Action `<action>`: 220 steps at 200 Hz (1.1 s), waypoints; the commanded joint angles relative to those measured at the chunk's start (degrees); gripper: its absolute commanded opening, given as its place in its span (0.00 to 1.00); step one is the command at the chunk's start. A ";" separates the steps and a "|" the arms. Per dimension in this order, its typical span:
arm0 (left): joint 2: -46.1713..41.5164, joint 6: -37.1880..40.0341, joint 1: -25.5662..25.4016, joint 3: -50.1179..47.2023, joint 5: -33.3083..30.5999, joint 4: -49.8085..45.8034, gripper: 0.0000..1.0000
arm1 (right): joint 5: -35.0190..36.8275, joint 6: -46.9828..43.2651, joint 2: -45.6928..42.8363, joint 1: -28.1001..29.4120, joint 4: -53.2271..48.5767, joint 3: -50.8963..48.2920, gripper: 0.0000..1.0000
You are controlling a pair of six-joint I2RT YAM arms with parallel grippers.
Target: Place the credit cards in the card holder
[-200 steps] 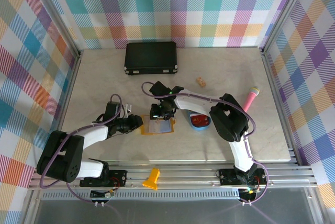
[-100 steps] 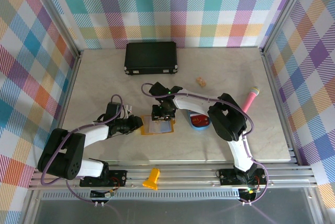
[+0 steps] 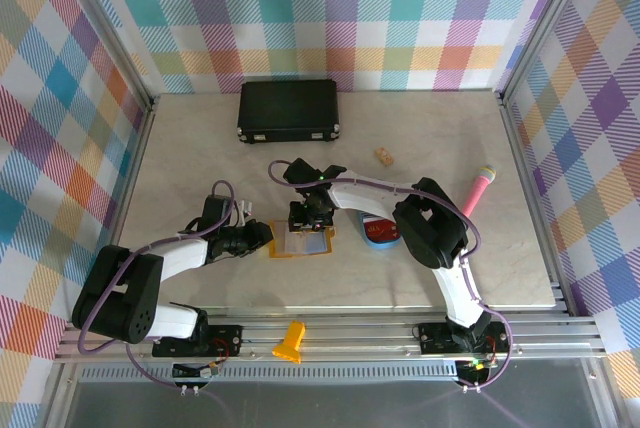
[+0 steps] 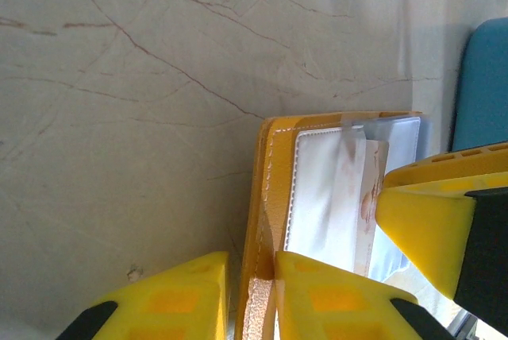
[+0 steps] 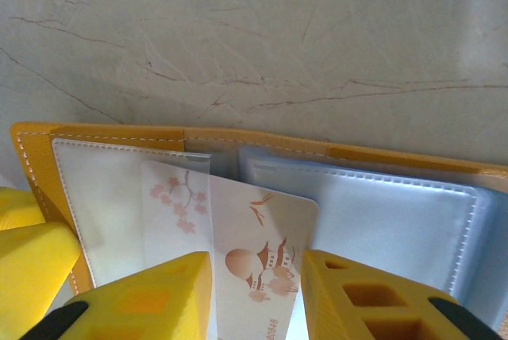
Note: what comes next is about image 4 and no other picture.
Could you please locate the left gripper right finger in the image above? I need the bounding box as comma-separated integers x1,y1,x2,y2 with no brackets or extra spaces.
275,250,457,340

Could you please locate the white card with moon print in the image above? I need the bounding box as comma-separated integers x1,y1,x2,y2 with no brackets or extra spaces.
348,139,392,277

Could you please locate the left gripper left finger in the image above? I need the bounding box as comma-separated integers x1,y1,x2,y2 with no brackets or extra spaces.
55,251,231,340

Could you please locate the blue oval card tray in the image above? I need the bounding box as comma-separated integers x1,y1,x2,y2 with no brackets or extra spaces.
450,17,508,154

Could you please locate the yellow leather card holder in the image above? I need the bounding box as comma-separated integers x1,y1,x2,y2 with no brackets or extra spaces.
233,110,433,340

